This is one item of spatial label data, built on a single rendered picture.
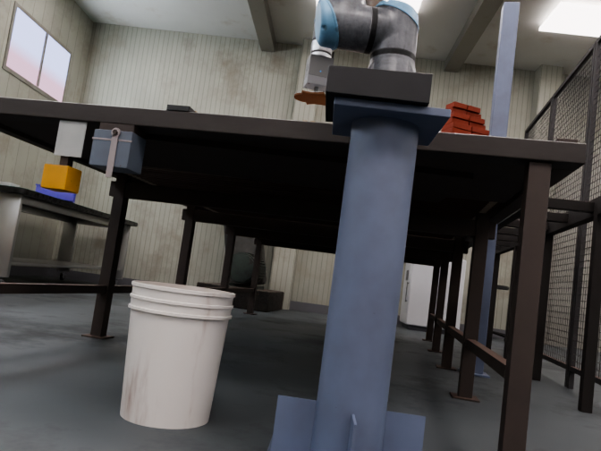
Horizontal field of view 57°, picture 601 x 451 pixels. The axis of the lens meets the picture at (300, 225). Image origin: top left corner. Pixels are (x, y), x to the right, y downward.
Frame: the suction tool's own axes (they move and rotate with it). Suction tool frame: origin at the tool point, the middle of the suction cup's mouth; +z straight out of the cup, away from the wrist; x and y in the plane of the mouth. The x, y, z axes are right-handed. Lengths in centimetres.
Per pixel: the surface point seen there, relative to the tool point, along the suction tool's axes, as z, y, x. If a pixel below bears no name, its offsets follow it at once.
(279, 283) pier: 71, -98, -552
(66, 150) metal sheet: 31, 79, -9
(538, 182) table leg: 27, -57, 48
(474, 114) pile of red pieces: -22, -82, -40
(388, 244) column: 51, -10, 61
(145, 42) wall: -252, 134, -638
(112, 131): 24, 64, 1
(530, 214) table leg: 36, -56, 47
